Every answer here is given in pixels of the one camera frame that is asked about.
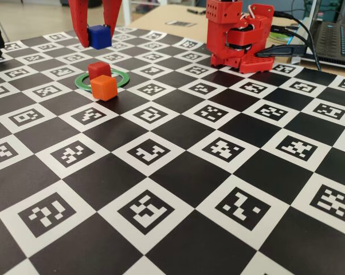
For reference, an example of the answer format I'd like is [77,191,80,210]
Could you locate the green flat ring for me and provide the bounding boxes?
[74,68,132,92]

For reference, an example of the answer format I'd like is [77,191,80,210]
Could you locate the orange cube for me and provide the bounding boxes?
[90,74,118,101]

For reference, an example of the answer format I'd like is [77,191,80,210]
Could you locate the white vertical post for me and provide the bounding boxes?
[121,0,132,26]

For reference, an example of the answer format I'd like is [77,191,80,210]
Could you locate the green round disc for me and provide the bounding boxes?
[269,31,291,41]

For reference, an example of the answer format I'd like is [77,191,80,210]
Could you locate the blue cube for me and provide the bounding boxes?
[87,25,112,50]

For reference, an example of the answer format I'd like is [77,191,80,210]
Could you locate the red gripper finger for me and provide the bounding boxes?
[102,0,123,38]
[68,0,91,49]

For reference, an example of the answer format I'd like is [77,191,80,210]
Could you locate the black curved cable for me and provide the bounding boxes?
[273,11,323,72]

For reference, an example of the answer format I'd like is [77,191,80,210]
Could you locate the black chair base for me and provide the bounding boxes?
[60,0,103,9]

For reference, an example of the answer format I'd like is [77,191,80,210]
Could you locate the black laptop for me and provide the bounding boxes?
[300,0,345,69]

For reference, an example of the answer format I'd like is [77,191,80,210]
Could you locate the black white marker checkerboard mat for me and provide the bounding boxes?
[0,25,345,275]

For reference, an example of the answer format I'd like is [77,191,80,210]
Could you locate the black short plug cable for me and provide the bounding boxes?
[270,25,311,46]

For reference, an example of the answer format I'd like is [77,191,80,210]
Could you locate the red cube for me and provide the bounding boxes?
[88,61,112,81]

